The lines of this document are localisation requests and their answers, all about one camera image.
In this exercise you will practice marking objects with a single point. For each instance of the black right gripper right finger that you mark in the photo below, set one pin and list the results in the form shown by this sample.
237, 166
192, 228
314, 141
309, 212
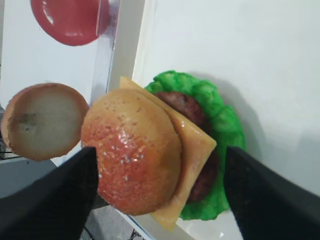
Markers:
265, 205

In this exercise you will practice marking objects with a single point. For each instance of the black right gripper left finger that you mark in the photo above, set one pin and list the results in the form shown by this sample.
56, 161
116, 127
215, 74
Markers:
56, 206

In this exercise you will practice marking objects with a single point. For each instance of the green lettuce leaf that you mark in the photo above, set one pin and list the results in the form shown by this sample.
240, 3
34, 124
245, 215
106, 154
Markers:
200, 102

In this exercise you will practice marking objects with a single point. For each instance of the orange cheese slice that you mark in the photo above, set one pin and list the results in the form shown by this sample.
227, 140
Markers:
168, 215

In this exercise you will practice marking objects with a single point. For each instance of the bun slice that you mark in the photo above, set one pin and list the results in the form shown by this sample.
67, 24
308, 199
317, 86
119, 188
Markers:
138, 151

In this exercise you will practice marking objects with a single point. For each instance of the brown meat patty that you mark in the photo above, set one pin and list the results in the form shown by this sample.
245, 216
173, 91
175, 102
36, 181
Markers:
200, 146

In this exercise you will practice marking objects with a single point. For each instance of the red tomato slice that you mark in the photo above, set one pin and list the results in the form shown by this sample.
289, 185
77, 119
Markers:
72, 22

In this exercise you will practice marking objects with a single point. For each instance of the bottom bun in holder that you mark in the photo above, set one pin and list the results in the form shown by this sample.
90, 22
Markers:
44, 121

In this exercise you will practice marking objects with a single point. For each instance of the white metal tray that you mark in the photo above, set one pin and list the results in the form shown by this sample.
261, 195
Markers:
263, 55

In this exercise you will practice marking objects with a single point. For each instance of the clear tomato holder rail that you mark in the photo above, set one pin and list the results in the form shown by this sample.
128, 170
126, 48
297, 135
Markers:
105, 37

